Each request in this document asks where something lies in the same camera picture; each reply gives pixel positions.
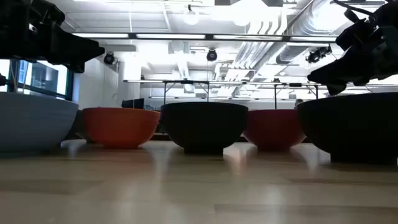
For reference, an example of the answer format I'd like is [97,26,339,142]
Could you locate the orange bowl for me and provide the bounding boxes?
[81,107,160,150]

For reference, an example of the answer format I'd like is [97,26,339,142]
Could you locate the ceiling light strip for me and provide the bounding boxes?
[73,32,130,39]
[213,34,283,41]
[136,33,206,40]
[290,35,338,42]

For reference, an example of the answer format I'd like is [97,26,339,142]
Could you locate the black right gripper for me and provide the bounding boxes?
[307,26,398,96]

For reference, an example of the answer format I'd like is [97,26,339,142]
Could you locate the white globe ceiling lamp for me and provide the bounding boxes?
[183,4,200,26]

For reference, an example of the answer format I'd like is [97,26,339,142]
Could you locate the silver ventilation duct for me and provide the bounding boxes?
[275,0,346,65]

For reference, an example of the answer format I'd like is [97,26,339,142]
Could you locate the black computer monitor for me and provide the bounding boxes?
[121,98,146,110]

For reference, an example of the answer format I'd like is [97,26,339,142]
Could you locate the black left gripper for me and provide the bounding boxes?
[0,0,106,74]

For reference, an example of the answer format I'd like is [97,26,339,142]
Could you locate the blue-grey bowl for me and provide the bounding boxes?
[0,91,79,153]

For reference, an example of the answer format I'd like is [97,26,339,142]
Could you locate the black-framed window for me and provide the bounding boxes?
[0,58,75,101]

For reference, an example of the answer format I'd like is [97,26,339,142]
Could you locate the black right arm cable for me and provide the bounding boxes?
[331,0,379,19]

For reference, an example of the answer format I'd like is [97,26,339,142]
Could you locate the red bowl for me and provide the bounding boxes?
[242,109,307,152]

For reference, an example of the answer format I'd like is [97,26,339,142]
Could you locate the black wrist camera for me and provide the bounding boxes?
[30,0,66,32]
[335,8,379,52]

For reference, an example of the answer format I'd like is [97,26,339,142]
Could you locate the black metal frame stand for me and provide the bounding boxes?
[124,79,321,110]

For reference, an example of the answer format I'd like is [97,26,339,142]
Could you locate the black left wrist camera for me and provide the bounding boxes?
[30,0,66,32]

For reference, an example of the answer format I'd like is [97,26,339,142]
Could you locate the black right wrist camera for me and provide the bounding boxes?
[335,8,379,52]

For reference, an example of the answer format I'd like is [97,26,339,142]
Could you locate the black aluminium table frame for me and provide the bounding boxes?
[151,133,312,143]

